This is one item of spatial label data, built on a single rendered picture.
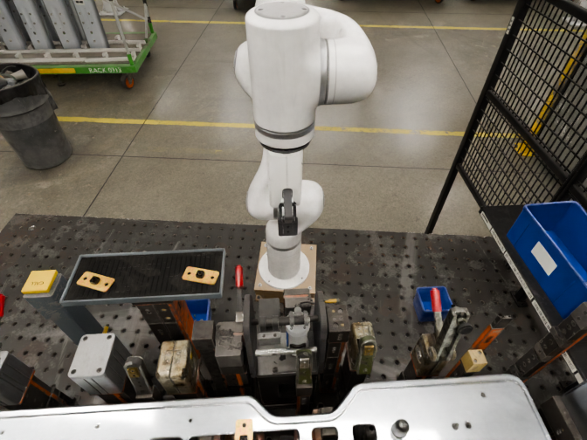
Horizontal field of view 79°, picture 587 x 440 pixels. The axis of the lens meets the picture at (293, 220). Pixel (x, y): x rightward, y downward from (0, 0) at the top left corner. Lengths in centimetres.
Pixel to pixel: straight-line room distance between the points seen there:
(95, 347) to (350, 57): 80
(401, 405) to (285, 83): 76
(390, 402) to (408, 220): 192
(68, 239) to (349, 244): 122
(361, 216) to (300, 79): 227
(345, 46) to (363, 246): 118
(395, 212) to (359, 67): 234
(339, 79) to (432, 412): 77
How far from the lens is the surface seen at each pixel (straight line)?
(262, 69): 44
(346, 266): 149
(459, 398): 101
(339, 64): 45
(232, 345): 90
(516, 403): 106
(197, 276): 90
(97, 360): 94
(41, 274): 108
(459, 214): 291
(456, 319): 87
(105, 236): 177
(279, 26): 42
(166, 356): 93
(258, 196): 101
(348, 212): 268
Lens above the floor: 189
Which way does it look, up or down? 47 degrees down
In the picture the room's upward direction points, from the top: straight up
